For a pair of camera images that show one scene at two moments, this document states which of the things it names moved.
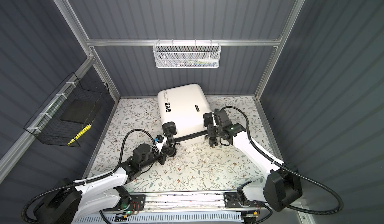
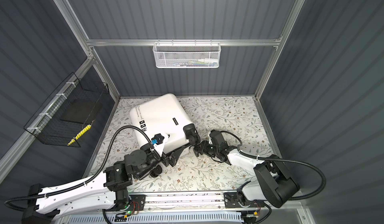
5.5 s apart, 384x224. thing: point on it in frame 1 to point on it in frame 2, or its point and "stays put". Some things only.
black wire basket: [65, 118] stays put
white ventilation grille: [196, 218] stays put
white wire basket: [187, 55] stays put
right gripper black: [210, 128] to [204, 147]
